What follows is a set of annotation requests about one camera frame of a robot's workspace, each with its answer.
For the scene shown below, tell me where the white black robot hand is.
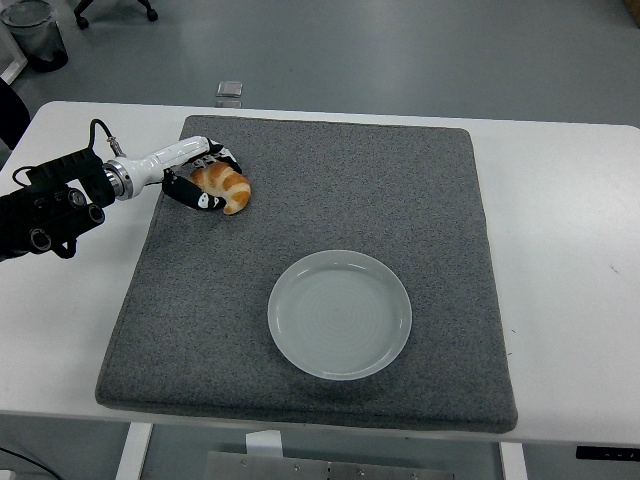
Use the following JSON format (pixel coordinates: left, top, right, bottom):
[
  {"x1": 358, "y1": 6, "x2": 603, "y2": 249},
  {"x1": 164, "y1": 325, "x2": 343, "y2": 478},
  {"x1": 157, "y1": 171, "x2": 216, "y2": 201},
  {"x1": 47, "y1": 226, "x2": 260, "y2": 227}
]
[{"x1": 124, "y1": 134, "x2": 246, "y2": 215}]

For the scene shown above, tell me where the golden croissant bread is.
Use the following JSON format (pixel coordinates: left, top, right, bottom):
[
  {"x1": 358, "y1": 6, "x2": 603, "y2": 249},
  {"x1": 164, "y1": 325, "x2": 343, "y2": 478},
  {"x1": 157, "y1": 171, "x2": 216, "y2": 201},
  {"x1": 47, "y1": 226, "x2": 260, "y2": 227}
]
[{"x1": 188, "y1": 161, "x2": 253, "y2": 216}]

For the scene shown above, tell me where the pale grey round plate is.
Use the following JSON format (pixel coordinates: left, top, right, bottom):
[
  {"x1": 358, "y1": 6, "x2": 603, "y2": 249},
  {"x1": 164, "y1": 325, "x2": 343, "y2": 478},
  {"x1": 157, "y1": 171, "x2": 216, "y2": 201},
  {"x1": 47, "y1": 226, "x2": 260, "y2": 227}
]
[{"x1": 267, "y1": 249, "x2": 414, "y2": 381}]

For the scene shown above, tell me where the grey metal plate with screws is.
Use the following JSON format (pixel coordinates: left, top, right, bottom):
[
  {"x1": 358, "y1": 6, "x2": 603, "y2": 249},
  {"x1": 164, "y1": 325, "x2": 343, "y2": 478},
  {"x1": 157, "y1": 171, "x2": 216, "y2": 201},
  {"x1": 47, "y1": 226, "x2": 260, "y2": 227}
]
[{"x1": 204, "y1": 451, "x2": 436, "y2": 480}]

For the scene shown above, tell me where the clear small floor box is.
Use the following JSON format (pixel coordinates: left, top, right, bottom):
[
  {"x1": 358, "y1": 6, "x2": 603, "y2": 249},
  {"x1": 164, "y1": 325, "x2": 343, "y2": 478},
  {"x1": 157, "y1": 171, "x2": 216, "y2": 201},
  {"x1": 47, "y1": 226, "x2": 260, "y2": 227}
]
[{"x1": 215, "y1": 79, "x2": 246, "y2": 108}]

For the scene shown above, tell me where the black chair seat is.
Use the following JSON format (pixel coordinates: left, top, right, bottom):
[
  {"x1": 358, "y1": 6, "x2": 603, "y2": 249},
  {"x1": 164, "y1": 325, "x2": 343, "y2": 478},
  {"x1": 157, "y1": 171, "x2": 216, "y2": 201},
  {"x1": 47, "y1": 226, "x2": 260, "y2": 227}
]
[{"x1": 0, "y1": 78, "x2": 31, "y2": 151}]

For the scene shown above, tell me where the black office chair base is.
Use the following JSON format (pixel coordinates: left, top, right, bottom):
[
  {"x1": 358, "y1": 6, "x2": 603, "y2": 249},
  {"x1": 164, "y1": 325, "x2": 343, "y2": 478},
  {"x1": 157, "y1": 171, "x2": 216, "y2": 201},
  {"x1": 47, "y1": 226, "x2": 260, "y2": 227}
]
[{"x1": 73, "y1": 0, "x2": 159, "y2": 30}]

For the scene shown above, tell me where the black trash bin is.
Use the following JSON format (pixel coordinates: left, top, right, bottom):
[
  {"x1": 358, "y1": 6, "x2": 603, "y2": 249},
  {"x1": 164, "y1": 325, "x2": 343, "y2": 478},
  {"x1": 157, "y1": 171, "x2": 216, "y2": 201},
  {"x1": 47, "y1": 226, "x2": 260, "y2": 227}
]
[{"x1": 0, "y1": 0, "x2": 70, "y2": 74}]

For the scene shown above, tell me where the white furniture edge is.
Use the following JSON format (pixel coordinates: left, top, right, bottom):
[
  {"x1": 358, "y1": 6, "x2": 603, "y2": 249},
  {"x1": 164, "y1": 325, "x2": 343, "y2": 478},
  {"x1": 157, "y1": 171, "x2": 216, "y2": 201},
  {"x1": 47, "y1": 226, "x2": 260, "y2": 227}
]
[{"x1": 0, "y1": 19, "x2": 29, "y2": 84}]

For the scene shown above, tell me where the grey speckled square mat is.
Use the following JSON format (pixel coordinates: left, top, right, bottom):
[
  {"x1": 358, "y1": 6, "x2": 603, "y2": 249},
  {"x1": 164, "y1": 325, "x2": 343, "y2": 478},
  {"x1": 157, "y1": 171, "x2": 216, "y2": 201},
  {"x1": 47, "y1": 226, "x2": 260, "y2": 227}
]
[{"x1": 94, "y1": 114, "x2": 519, "y2": 435}]

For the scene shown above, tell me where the white table leg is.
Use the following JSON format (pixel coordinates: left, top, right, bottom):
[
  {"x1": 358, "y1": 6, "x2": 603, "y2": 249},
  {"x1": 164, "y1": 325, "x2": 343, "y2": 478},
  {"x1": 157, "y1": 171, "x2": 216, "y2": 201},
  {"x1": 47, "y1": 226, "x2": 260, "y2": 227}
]
[
  {"x1": 498, "y1": 442, "x2": 526, "y2": 480},
  {"x1": 114, "y1": 422, "x2": 154, "y2": 480}
]

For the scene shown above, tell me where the black table control panel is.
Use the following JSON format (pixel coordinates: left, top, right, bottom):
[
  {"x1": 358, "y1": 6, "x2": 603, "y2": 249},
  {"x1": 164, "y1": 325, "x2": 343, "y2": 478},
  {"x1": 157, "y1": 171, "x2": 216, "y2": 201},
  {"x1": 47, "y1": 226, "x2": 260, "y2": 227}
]
[{"x1": 575, "y1": 444, "x2": 640, "y2": 461}]

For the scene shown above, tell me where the white bracket under table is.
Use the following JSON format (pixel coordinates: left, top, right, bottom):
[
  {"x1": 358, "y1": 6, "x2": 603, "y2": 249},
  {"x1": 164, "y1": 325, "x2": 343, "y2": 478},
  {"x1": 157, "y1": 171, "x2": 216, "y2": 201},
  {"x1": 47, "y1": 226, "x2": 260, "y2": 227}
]
[{"x1": 244, "y1": 429, "x2": 286, "y2": 459}]

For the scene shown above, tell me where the black floor cable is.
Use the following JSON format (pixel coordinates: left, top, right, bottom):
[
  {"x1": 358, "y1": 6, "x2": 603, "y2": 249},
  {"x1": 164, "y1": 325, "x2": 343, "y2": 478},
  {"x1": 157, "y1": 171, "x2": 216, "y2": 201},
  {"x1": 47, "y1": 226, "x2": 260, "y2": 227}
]
[{"x1": 0, "y1": 442, "x2": 66, "y2": 480}]

